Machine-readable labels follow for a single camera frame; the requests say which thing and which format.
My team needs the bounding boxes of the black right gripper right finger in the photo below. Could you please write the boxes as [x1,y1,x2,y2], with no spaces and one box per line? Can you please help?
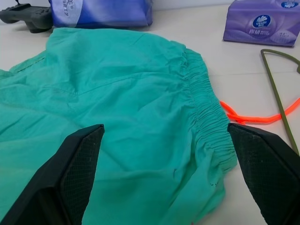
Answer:
[227,122,300,225]

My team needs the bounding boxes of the orange drawstring cord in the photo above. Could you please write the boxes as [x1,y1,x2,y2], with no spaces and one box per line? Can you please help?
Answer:
[219,97,300,125]

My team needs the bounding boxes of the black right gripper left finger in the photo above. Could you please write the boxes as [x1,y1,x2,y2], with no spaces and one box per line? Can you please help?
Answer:
[0,124,105,225]

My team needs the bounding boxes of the green elastic-waist shorts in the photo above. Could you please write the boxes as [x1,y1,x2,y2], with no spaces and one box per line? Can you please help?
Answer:
[0,27,238,225]

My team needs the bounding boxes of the purple tissue box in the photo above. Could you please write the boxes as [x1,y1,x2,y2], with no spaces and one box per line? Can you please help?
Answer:
[222,0,300,48]

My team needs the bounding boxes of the blue tissue pack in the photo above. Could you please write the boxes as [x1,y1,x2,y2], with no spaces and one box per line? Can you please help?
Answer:
[49,0,154,30]

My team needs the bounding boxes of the black game controller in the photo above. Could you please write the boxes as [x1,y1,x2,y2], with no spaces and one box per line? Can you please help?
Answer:
[0,0,54,34]

